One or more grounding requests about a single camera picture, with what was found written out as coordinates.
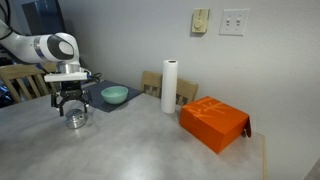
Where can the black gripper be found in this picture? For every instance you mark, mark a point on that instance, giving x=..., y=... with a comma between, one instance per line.
x=70, y=93

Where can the silver round jar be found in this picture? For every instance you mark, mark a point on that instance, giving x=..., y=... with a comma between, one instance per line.
x=76, y=120

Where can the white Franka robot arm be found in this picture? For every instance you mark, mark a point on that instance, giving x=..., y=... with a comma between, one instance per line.
x=36, y=46

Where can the dark blue cloth placemat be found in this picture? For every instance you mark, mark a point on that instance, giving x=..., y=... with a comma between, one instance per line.
x=103, y=98

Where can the mint green bowl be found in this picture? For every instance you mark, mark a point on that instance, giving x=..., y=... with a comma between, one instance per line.
x=114, y=94

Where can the wooden chair with slatted backrest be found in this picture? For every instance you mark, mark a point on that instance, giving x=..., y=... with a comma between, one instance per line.
x=20, y=71

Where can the dark background monitor panel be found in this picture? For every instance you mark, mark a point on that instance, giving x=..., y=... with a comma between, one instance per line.
x=43, y=15

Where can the white paper towel roll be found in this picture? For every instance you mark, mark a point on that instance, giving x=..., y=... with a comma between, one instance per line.
x=169, y=86

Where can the wooden chair with short backrest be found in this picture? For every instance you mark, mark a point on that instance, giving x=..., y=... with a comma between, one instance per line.
x=186, y=88

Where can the orange cardboard box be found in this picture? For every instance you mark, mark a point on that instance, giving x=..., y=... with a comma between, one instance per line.
x=213, y=121

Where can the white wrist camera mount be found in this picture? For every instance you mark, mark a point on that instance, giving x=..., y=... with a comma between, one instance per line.
x=65, y=76

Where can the beige wall thermostat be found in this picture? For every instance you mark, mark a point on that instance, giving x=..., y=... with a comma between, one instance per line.
x=200, y=20

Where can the white double light switch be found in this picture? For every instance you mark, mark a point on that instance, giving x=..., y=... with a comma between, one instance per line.
x=234, y=21

